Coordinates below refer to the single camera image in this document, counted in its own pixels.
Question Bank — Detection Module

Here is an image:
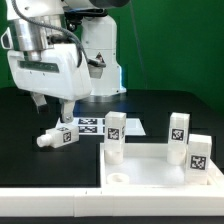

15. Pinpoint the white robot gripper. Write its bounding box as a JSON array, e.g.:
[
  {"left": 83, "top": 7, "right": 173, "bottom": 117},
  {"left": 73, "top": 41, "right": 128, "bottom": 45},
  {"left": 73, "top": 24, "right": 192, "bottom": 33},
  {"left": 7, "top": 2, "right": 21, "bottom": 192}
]
[{"left": 8, "top": 44, "right": 92, "bottom": 123}]

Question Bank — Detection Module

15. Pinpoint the white square table top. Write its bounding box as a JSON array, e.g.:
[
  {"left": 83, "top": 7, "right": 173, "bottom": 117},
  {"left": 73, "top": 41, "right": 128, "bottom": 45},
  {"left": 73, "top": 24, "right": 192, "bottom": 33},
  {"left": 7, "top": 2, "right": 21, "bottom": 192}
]
[{"left": 99, "top": 142, "right": 224, "bottom": 188}]

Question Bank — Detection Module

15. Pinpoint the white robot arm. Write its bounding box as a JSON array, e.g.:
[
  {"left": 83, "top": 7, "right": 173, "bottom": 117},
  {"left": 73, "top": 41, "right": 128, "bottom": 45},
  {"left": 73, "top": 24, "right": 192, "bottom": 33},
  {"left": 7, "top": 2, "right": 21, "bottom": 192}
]
[{"left": 1, "top": 0, "right": 130, "bottom": 123}]

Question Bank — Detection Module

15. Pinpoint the paper sheet with markers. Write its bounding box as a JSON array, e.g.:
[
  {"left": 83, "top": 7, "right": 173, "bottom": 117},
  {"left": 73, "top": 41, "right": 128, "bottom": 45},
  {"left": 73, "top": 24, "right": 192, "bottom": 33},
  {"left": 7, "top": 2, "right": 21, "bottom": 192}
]
[{"left": 55, "top": 116, "right": 147, "bottom": 137}]

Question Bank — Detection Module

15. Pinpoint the white L-shaped fence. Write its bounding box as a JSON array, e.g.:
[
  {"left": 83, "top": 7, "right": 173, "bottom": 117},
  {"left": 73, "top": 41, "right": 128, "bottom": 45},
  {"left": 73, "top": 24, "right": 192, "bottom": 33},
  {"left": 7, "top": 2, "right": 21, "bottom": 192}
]
[{"left": 0, "top": 163, "right": 224, "bottom": 217}]

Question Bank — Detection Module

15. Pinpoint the black camera on stand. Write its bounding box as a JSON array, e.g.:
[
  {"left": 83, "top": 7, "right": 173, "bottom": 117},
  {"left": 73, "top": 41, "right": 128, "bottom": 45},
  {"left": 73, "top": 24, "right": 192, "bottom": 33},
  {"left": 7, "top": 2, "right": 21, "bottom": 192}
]
[{"left": 64, "top": 9, "right": 108, "bottom": 32}]

